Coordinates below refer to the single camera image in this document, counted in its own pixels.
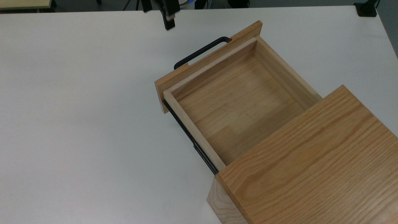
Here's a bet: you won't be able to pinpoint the pale yellow side table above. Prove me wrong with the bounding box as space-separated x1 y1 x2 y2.
0 0 52 11

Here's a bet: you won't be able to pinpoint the light wooden drawer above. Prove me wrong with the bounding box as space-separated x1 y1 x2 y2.
155 21 323 172

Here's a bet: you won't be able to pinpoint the tripod legs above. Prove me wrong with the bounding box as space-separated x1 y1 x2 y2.
123 0 141 11

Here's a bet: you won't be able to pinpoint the black round floor object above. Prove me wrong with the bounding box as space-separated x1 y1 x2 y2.
227 0 251 8

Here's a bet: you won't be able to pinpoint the black metal drawer handle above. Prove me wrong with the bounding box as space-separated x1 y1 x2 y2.
174 37 230 70

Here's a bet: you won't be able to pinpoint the black metal drawer slide rail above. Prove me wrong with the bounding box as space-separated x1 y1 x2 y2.
162 100 219 175

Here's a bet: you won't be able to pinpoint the black table clamp mount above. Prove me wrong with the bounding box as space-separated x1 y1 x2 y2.
354 0 379 17

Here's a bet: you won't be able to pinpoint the oak wooden drawer cabinet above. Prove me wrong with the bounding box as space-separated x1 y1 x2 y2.
207 85 398 224

